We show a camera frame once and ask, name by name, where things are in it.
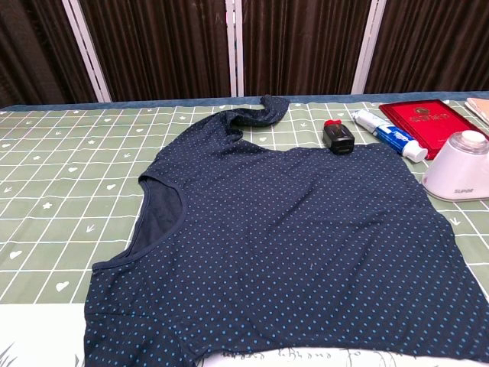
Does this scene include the dark blue polka dot shirt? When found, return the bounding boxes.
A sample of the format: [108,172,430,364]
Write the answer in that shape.
[83,95,489,367]

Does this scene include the green checked tablecloth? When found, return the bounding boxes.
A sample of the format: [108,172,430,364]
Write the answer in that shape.
[0,90,489,367]

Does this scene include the brown spiral notebook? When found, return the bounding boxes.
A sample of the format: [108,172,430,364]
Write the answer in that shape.
[465,97,489,125]

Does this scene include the red certificate book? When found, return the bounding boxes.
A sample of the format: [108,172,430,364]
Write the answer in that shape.
[378,99,489,161]

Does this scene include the white handheld garment steamer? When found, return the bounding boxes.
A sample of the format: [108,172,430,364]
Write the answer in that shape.
[422,130,489,203]

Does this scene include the small dark bottle red cap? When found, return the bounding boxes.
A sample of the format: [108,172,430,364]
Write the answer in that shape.
[322,119,357,156]

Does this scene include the blue white toothpaste tube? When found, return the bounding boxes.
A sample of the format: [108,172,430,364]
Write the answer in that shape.
[351,109,429,164]

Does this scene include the dark pleated screen panel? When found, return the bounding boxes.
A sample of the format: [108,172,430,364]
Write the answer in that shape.
[0,0,96,108]
[240,0,374,96]
[78,0,232,102]
[364,0,489,95]

